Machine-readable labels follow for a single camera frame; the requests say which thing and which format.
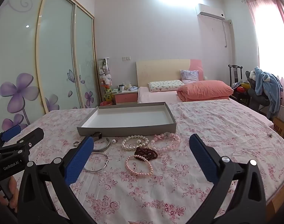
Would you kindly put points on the white air conditioner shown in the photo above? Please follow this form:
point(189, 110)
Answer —
point(210, 10)

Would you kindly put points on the thin silver bangle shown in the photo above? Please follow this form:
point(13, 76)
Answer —
point(106, 163)

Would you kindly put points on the white mug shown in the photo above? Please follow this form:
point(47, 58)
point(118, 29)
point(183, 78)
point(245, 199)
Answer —
point(121, 88)

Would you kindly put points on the glass case of plush toys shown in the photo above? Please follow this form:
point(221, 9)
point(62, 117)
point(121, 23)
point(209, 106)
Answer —
point(104, 79)

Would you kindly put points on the air conditioner pipe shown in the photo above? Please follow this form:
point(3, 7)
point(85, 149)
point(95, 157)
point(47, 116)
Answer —
point(225, 32)

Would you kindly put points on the chair with blue clothes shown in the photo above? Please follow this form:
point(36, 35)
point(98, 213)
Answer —
point(270, 86)

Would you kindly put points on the dark wooden chair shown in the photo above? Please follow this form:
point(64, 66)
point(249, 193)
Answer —
point(235, 72)

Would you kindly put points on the bed with pink sheet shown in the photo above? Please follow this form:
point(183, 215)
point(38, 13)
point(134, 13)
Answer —
point(156, 95)

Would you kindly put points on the small purple pillow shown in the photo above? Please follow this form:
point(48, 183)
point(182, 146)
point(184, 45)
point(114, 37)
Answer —
point(189, 75)

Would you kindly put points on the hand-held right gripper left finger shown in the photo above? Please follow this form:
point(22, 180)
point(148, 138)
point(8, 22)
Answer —
point(81, 155)

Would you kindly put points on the pink floral bedsheet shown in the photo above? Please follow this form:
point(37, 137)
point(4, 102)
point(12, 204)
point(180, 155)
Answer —
point(225, 126)

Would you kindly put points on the white wall switch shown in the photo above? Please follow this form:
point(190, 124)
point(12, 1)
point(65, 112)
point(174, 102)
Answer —
point(126, 57)

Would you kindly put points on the folded pink quilt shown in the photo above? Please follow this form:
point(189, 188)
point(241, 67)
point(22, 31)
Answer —
point(204, 89)

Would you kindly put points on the beige and pink headboard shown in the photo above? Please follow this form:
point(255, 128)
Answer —
point(160, 70)

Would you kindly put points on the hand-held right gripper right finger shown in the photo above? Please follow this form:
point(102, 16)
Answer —
point(202, 158)

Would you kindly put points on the colourful toys on chair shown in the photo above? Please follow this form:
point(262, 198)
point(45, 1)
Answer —
point(242, 86)

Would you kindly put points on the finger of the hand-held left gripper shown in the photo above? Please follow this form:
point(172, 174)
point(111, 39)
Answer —
point(34, 134)
point(12, 131)

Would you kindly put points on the wardrobe with purple flower doors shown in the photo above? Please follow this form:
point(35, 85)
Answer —
point(55, 51)

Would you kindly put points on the silver cuff bangle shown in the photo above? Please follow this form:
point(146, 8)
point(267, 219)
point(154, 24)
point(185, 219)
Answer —
point(108, 144)

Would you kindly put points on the cardboard box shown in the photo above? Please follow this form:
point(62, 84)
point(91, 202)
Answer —
point(280, 127)

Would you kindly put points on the white patterned pillow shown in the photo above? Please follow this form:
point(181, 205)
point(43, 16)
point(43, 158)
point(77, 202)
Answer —
point(165, 85)

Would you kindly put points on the pink and beige nightstand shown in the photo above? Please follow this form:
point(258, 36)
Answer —
point(125, 97)

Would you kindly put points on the pink curtain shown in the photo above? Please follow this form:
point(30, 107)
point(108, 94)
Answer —
point(260, 16)

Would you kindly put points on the person's left hand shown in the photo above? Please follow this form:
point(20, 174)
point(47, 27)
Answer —
point(13, 191)

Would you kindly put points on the grey shallow tray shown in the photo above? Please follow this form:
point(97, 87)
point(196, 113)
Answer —
point(132, 116)

